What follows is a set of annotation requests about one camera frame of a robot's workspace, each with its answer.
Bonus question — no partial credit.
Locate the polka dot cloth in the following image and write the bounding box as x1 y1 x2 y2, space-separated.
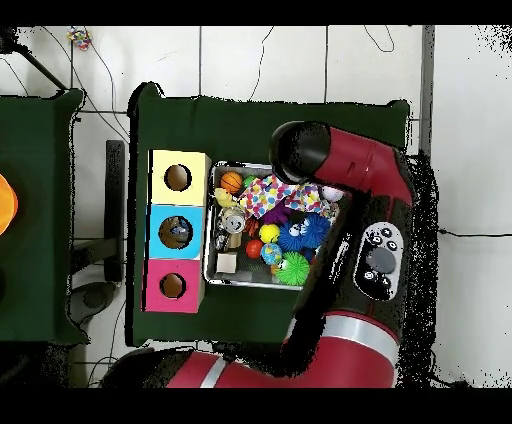
238 174 283 220
279 182 337 217

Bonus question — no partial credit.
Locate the blue spiky ball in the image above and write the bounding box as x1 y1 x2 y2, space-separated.
278 214 331 254

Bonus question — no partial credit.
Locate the clear plastic bottle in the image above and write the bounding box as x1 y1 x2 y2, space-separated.
166 223 192 244

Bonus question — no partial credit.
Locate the wooden box with three holes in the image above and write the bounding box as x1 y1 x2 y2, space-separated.
143 149 213 315

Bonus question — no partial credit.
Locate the yellow ball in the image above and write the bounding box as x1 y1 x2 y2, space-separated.
257 223 281 245

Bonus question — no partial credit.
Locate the crushed silver can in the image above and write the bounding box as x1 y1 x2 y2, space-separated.
219 207 248 237

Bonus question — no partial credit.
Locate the small yellow duck toy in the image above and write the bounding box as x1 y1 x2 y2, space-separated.
213 187 238 209

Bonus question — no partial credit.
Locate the small red ball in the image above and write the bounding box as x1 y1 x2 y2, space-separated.
245 239 265 261

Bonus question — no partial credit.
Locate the small orange basketball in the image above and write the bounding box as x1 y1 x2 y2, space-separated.
221 170 245 193

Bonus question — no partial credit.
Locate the small globe print ball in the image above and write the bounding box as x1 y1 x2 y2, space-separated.
261 242 285 265

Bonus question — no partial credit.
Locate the green spiky ball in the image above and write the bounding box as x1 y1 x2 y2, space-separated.
275 252 312 288

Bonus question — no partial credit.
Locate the green cloth side table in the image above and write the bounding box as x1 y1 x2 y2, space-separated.
0 87 88 345

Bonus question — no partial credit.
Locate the small colourful floor toy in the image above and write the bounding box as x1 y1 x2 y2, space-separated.
67 27 93 51

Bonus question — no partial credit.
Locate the orange round object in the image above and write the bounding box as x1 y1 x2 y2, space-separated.
0 174 19 236

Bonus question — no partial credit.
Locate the clear wire mesh bin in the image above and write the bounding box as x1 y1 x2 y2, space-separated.
203 162 347 291

